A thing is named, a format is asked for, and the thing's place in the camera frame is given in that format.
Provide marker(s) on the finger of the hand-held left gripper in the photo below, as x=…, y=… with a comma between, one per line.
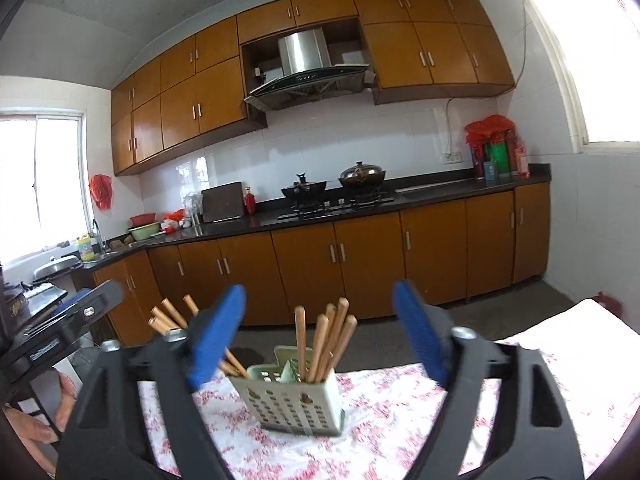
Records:
x=45, y=352
x=82, y=305

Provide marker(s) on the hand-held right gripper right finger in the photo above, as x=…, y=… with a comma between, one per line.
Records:
x=420, y=335

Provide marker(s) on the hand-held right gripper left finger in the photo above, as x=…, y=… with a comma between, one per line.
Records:
x=215, y=340

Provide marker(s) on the bamboo chopstick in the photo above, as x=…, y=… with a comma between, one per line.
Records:
x=191, y=302
x=172, y=310
x=161, y=316
x=346, y=332
x=318, y=340
x=156, y=327
x=338, y=320
x=300, y=340
x=330, y=312

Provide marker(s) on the green perforated chopstick holder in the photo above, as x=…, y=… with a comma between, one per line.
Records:
x=285, y=405

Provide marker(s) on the person's left hand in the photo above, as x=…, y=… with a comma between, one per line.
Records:
x=40, y=430

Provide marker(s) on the grey metal pot lid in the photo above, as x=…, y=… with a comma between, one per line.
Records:
x=57, y=267

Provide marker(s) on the yellow detergent bottle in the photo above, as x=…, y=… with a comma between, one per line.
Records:
x=85, y=247

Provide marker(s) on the metal faucet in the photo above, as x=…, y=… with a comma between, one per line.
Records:
x=99, y=235

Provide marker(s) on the lower wooden kitchen cabinets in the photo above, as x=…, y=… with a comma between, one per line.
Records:
x=370, y=255

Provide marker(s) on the wooden kitchen cabinets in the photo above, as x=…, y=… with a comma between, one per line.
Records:
x=210, y=95
x=370, y=255

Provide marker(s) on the red basin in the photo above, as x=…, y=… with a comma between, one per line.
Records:
x=144, y=220

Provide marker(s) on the red floral tablecloth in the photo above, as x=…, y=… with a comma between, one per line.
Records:
x=375, y=435

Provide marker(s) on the red white plastic bag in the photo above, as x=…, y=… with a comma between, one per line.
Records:
x=173, y=221

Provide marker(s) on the window beside sink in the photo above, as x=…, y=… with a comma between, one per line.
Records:
x=50, y=185

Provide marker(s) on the clear glassware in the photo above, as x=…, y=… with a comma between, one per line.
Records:
x=193, y=210

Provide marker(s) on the dark cutting board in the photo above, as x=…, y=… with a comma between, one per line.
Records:
x=222, y=202

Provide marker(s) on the red bottle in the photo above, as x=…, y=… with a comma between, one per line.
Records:
x=249, y=205

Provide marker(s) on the black kitchen countertop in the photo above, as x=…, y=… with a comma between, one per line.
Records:
x=450, y=190

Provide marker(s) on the black gas stove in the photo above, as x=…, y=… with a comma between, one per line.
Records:
x=335, y=207

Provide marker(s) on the wok with dark lid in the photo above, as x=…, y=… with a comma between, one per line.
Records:
x=362, y=176

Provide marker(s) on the black wok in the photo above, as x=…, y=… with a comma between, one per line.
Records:
x=302, y=191

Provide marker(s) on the green box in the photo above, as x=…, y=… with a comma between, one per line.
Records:
x=497, y=160

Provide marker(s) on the red box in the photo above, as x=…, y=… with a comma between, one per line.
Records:
x=520, y=157

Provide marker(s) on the large red plastic bag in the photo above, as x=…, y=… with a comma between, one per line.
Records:
x=490, y=130

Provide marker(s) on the upper wooden kitchen cabinets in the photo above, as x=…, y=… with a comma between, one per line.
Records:
x=210, y=95

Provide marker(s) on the steel range hood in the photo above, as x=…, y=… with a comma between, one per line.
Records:
x=300, y=55

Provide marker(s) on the window beside red bag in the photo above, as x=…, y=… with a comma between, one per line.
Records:
x=590, y=60

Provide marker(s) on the red plastic bag on wall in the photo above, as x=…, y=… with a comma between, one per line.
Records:
x=101, y=192

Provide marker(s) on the white wall socket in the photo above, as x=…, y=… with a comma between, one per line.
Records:
x=452, y=158

